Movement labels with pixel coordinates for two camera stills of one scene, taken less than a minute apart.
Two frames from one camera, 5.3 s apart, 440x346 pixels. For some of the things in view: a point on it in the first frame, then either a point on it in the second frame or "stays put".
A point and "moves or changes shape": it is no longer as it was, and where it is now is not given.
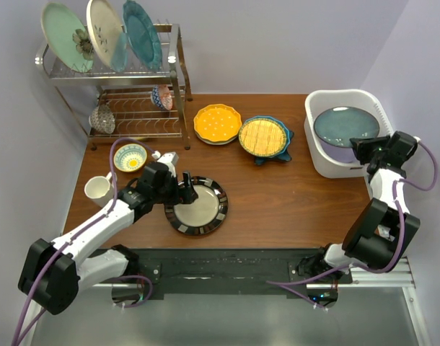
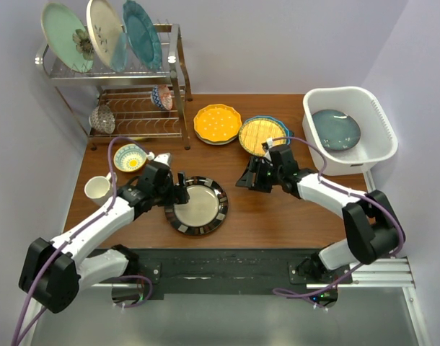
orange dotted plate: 217,122 stays put
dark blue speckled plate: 338,125 moves or changes shape
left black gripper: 190,194 stays put
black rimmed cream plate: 205,214 stays put
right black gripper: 361,145 to 245,180
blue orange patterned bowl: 160,95 stays put
